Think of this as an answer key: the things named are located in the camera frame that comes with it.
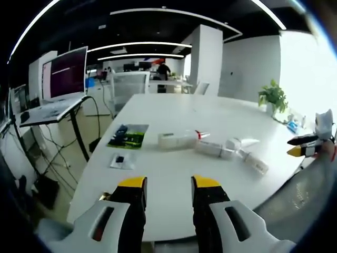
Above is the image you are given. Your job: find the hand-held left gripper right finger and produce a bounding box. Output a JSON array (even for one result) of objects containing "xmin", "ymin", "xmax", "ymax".
[{"xmin": 191, "ymin": 174, "xmax": 298, "ymax": 253}]

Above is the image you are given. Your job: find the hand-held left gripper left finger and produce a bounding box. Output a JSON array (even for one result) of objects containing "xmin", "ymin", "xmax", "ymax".
[{"xmin": 49, "ymin": 176, "xmax": 148, "ymax": 253}]

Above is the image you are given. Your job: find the clear skincare bottle white cap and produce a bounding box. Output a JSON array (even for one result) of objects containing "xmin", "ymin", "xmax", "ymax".
[{"xmin": 237, "ymin": 150, "xmax": 270, "ymax": 177}]

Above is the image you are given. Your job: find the white skincare tube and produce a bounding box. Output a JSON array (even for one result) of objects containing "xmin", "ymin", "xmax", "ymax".
[{"xmin": 237, "ymin": 138, "xmax": 261, "ymax": 149}]

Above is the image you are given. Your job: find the small white skincare jar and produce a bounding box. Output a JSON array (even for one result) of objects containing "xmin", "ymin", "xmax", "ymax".
[{"xmin": 225, "ymin": 138, "xmax": 243, "ymax": 153}]

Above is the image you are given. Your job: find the white skincare bottle red collar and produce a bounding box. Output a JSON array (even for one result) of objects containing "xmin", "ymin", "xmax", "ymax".
[{"xmin": 157, "ymin": 129, "xmax": 212, "ymax": 152}]

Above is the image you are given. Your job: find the person's right hand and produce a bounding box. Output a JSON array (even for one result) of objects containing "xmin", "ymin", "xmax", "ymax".
[{"xmin": 319, "ymin": 140, "xmax": 337, "ymax": 161}]

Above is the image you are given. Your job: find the blue and white packet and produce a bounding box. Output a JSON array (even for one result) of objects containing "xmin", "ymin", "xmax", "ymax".
[{"xmin": 285, "ymin": 120, "xmax": 301, "ymax": 133}]

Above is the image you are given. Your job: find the potted green plant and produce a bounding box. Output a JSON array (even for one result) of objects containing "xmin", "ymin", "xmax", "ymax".
[{"xmin": 257, "ymin": 79, "xmax": 290, "ymax": 119}]

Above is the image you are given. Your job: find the clear bag with black part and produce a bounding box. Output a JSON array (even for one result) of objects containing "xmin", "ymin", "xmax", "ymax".
[{"xmin": 107, "ymin": 152, "xmax": 138, "ymax": 170}]

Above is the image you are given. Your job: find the black box on floor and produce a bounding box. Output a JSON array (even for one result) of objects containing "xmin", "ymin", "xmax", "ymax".
[{"xmin": 35, "ymin": 174, "xmax": 60, "ymax": 210}]

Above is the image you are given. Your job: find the black power adapter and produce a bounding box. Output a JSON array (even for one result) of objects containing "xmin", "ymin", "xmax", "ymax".
[{"xmin": 88, "ymin": 137, "xmax": 101, "ymax": 154}]

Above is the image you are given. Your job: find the green and black printed card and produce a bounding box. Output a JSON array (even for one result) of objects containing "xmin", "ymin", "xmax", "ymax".
[{"xmin": 107, "ymin": 123, "xmax": 150, "ymax": 149}]

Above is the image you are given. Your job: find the white visitor chair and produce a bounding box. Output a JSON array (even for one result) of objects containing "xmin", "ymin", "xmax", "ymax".
[{"xmin": 193, "ymin": 81, "xmax": 211, "ymax": 96}]

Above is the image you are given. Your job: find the white standing desk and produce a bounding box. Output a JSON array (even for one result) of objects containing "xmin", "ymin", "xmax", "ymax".
[{"xmin": 18, "ymin": 95, "xmax": 92, "ymax": 163}]

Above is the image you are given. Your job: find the white mesh office chair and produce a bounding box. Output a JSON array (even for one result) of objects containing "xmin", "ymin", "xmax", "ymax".
[{"xmin": 109, "ymin": 71, "xmax": 151, "ymax": 117}]

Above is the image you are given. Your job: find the small side monitor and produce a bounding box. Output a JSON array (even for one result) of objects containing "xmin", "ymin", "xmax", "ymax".
[{"xmin": 9, "ymin": 83, "xmax": 29, "ymax": 114}]

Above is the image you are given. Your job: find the large computer monitor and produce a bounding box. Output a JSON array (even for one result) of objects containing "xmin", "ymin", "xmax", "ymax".
[{"xmin": 41, "ymin": 45, "xmax": 89, "ymax": 103}]

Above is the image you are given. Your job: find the black desk cable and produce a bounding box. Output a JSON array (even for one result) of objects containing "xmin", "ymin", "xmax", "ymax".
[{"xmin": 83, "ymin": 95, "xmax": 102, "ymax": 143}]

